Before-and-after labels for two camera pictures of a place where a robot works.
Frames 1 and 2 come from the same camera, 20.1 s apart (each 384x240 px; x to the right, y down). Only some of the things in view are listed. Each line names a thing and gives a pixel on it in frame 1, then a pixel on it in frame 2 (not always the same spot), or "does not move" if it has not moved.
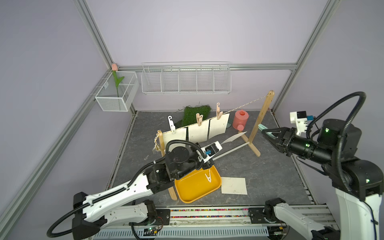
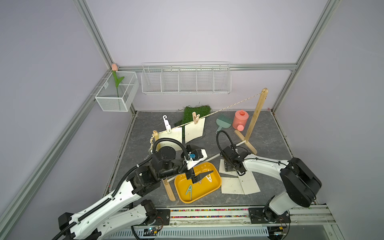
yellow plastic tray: [197, 183] does not move
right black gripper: [282, 144] -> [226, 167]
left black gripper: [207, 165] -> [190, 174]
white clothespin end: [209, 178] does not move
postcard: [235, 137] -> [248, 183]
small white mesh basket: [128, 88] does not move
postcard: [233, 185] does not move
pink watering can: [240, 120] does not move
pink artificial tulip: [114, 68] does not move
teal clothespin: [262, 127] -> [189, 189]
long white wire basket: [186, 78] does not move
